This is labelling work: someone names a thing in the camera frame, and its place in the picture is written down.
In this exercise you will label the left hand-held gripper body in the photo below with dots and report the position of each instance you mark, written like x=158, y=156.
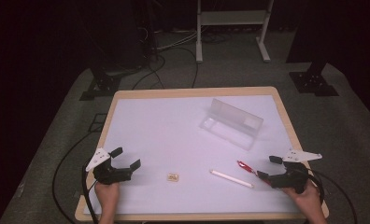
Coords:
x=111, y=174

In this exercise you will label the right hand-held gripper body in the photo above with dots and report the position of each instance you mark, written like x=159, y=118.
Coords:
x=293, y=179

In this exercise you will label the red pen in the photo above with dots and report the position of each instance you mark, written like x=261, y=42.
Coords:
x=244, y=166

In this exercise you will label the white pen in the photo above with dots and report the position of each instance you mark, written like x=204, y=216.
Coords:
x=231, y=179

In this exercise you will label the small beige eraser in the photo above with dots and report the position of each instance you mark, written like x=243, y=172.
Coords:
x=173, y=177

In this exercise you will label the clear plastic pencil case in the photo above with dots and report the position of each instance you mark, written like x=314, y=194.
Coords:
x=233, y=127

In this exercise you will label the person's left hand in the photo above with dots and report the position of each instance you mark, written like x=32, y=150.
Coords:
x=107, y=196

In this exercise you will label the person's right hand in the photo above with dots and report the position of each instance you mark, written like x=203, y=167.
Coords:
x=309, y=200

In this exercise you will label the white table mat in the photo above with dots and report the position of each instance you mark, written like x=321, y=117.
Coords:
x=161, y=137

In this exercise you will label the black stand base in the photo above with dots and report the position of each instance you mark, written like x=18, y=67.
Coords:
x=103, y=84
x=312, y=82

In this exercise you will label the grey floor tape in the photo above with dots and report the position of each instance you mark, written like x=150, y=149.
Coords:
x=20, y=189

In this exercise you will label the wooden edged table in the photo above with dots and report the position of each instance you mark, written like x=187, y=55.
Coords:
x=192, y=92

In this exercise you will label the white metal stand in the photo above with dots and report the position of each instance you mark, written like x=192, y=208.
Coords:
x=233, y=17

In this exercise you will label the black floor frame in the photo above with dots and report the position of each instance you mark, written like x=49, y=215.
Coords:
x=96, y=127

